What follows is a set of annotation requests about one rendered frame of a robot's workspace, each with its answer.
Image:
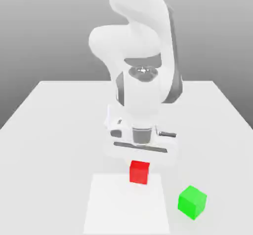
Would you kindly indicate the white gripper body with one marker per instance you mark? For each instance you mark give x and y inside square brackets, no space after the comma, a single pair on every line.
[138,150]

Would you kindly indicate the small red cube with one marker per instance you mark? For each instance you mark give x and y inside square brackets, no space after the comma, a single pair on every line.
[138,173]

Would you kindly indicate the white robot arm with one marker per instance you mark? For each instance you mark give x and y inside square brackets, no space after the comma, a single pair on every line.
[142,41]

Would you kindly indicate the small green cube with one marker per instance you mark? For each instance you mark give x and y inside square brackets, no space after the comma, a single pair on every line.
[192,202]

